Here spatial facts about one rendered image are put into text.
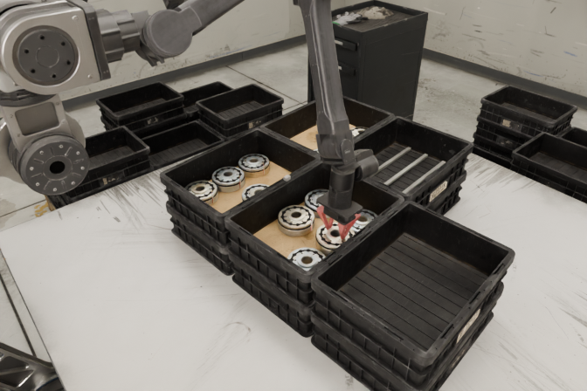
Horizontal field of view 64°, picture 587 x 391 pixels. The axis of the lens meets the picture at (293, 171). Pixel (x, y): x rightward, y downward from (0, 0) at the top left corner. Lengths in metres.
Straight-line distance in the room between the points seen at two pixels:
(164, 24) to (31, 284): 0.94
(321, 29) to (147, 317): 0.85
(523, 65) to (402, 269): 3.51
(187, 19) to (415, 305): 0.79
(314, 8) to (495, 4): 3.62
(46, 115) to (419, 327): 0.94
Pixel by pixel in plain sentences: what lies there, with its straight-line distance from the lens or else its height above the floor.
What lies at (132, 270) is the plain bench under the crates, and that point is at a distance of 1.48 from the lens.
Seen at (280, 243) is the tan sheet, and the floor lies 0.83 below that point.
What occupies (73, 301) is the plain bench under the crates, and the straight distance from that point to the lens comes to 1.45.
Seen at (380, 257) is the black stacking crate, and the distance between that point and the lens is 1.27.
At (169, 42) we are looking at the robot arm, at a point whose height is 1.44.
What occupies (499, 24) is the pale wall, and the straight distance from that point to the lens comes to 4.62.
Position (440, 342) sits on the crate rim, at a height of 0.93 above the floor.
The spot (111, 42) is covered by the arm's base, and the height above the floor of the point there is 1.45.
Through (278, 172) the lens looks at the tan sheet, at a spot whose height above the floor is 0.83.
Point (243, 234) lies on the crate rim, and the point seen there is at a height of 0.93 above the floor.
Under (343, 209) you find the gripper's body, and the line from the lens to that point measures 1.16.
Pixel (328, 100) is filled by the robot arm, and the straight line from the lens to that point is 1.07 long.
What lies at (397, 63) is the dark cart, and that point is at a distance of 3.07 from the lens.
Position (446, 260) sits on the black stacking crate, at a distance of 1.30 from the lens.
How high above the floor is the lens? 1.70
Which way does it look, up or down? 34 degrees down
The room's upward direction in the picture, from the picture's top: 1 degrees counter-clockwise
